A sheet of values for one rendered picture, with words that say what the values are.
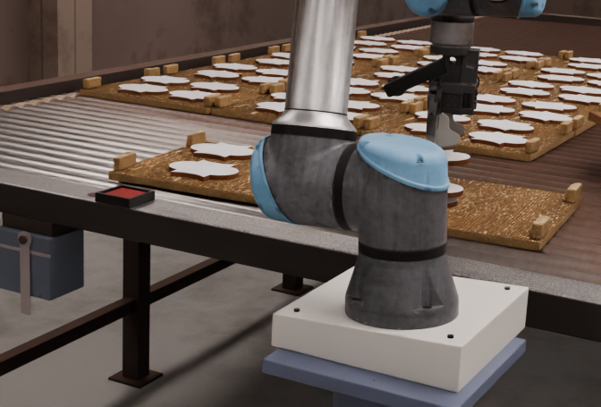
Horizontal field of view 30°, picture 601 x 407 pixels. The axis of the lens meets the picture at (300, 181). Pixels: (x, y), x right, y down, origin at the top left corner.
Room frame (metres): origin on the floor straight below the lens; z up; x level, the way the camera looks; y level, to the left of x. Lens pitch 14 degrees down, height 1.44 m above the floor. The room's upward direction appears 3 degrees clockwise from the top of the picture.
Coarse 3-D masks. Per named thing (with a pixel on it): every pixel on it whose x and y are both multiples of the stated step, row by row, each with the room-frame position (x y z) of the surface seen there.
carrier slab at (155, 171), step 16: (144, 160) 2.17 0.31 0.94; (160, 160) 2.18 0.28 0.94; (176, 160) 2.18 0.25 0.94; (192, 160) 2.19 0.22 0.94; (208, 160) 2.19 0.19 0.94; (240, 160) 2.21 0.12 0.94; (112, 176) 2.06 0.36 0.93; (128, 176) 2.05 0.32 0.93; (144, 176) 2.04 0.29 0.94; (160, 176) 2.04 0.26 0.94; (240, 176) 2.07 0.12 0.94; (192, 192) 1.99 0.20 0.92; (208, 192) 1.97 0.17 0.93; (224, 192) 1.96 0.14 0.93; (240, 192) 1.95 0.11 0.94
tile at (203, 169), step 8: (176, 168) 2.07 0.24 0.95; (184, 168) 2.07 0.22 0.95; (192, 168) 2.08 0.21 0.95; (200, 168) 2.08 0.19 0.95; (208, 168) 2.08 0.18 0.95; (216, 168) 2.09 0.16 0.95; (224, 168) 2.09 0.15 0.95; (232, 168) 2.09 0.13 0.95; (176, 176) 2.05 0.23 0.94; (184, 176) 2.05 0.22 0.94; (192, 176) 2.04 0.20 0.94; (200, 176) 2.03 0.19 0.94; (208, 176) 2.04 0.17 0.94; (216, 176) 2.04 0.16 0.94; (224, 176) 2.04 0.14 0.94; (232, 176) 2.05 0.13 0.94
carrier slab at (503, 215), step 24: (480, 192) 2.03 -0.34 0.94; (504, 192) 2.04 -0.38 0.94; (528, 192) 2.05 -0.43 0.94; (552, 192) 2.05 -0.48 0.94; (456, 216) 1.85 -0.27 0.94; (480, 216) 1.86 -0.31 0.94; (504, 216) 1.87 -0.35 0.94; (528, 216) 1.87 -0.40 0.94; (552, 216) 1.88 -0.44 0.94; (480, 240) 1.76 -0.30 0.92; (504, 240) 1.74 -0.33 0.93; (528, 240) 1.73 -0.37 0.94
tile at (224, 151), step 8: (200, 144) 2.30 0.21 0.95; (208, 144) 2.30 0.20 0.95; (216, 144) 2.30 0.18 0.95; (224, 144) 2.31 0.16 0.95; (192, 152) 2.25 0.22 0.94; (200, 152) 2.22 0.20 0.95; (208, 152) 2.22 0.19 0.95; (216, 152) 2.23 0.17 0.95; (224, 152) 2.23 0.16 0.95; (232, 152) 2.23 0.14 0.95; (240, 152) 2.24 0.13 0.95; (248, 152) 2.24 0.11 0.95; (224, 160) 2.19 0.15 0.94
